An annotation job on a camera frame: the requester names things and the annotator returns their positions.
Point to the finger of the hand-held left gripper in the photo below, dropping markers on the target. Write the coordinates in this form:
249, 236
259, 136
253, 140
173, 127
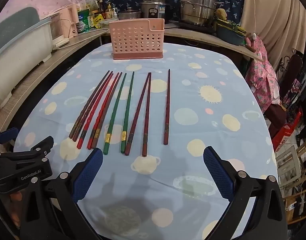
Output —
40, 146
7, 133

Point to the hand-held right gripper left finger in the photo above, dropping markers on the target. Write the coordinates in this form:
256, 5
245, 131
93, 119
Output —
89, 175

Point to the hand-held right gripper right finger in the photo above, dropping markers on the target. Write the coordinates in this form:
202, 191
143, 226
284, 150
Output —
218, 172

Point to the brown chopstick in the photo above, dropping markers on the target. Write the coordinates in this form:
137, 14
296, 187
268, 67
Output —
95, 142
93, 97
94, 105

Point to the green chopstick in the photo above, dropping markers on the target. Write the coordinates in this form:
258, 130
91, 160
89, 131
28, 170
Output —
106, 146
123, 147

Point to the pink perforated chopstick holder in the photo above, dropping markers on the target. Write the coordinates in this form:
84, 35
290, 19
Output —
136, 40

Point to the person's left hand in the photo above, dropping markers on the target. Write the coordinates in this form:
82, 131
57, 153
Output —
14, 205

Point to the red cardboard box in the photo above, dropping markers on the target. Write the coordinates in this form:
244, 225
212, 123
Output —
284, 137

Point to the blue planet print tablecloth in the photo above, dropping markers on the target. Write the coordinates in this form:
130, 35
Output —
193, 92

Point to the white plastic tub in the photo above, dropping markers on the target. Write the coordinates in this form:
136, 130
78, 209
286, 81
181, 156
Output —
22, 47

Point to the wooden counter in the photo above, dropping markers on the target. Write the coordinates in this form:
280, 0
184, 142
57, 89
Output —
75, 40

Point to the pink floral cloth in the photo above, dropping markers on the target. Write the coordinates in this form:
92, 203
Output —
262, 67

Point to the pink kitchen appliance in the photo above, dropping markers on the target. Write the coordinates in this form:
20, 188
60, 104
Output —
65, 25

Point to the green tin can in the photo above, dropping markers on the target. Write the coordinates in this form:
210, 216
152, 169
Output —
84, 21

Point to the blue plastic basin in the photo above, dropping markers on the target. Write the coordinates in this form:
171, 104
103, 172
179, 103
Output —
229, 36

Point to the yellow label packet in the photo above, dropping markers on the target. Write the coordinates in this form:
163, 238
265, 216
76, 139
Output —
98, 20

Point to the black induction cooker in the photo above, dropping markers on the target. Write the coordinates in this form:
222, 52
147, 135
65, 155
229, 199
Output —
193, 27

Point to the white food packet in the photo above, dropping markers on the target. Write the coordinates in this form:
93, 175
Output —
90, 3

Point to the sauce bottle with yellow label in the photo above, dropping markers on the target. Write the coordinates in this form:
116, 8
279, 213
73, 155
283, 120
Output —
109, 11

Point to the dark sauce bottle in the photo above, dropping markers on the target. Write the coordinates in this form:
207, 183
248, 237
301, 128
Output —
101, 7

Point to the pot with glass lid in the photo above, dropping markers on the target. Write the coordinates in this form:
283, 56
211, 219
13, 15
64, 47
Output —
129, 14

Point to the brown potato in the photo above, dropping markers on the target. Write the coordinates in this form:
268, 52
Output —
221, 13

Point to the beige curtain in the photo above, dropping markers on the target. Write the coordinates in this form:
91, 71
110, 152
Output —
275, 17

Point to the stainless steel steamer pot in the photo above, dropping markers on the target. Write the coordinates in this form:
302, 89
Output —
198, 5

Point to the silver rice cooker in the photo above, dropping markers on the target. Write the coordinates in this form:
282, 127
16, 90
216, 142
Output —
154, 7

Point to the white picture frame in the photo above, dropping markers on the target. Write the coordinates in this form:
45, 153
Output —
288, 166

